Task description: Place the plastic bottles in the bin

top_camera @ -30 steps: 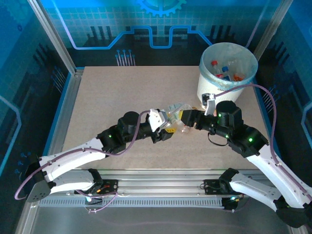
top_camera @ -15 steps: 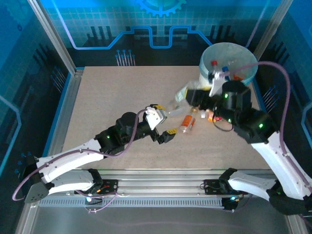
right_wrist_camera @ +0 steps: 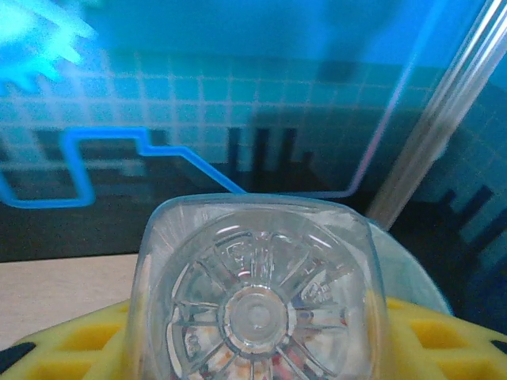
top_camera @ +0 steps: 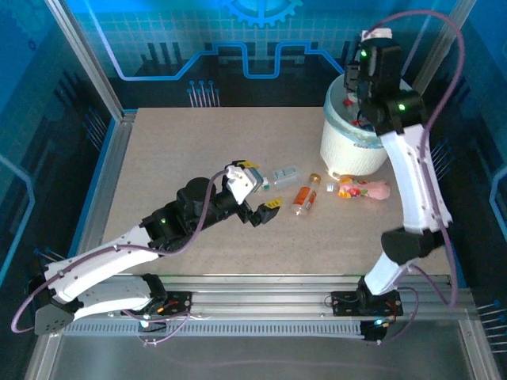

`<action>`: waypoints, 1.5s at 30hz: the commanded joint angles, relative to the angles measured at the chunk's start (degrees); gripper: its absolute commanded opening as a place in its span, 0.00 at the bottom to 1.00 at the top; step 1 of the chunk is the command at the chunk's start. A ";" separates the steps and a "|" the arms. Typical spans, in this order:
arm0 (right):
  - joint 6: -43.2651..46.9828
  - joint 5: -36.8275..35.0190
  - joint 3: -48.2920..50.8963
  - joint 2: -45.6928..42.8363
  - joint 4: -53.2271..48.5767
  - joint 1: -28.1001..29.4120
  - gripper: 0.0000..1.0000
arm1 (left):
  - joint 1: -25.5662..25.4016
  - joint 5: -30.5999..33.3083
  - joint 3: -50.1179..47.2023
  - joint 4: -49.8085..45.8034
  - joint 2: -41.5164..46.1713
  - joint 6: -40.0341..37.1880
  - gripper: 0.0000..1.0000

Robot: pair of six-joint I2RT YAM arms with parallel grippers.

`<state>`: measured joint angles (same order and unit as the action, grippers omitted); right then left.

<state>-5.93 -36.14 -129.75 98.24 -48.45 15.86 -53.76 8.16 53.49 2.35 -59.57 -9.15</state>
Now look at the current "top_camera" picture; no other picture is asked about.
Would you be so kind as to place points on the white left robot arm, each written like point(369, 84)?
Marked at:
point(99, 257)

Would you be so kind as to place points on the aluminium side rail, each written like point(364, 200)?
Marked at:
point(115, 158)

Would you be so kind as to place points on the aluminium right frame post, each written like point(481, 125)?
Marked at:
point(447, 33)

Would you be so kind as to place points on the grey metal shelf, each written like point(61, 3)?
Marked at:
point(257, 358)

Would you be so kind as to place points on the clear bottle green white label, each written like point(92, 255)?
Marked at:
point(285, 176)

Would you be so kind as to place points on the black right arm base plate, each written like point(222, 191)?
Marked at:
point(342, 302)

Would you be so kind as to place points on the clear bottle orange label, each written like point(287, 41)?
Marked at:
point(304, 198)

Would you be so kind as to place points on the white plastic bin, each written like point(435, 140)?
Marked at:
point(348, 154)

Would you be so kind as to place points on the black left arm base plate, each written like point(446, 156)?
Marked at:
point(178, 299)

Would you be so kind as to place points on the aluminium frame post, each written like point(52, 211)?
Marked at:
point(88, 59)
point(447, 33)

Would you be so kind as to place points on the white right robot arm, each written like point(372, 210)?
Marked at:
point(416, 178)

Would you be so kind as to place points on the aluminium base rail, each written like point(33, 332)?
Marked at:
point(257, 293)

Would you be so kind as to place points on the pink bottle colourful label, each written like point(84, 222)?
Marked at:
point(372, 190)

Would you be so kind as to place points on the aluminium left frame post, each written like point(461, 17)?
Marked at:
point(88, 59)

